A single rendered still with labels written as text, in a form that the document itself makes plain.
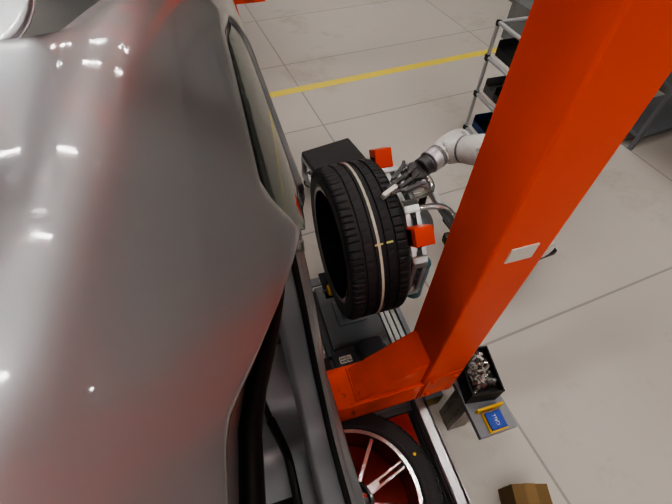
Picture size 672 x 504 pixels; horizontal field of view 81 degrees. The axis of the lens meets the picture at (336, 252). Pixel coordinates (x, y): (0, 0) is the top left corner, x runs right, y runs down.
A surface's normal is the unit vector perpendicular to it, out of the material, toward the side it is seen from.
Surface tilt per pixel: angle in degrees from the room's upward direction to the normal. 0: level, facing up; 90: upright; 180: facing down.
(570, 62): 90
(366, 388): 36
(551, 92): 90
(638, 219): 0
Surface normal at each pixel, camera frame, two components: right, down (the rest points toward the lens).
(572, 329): 0.01, -0.62
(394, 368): -0.55, -0.36
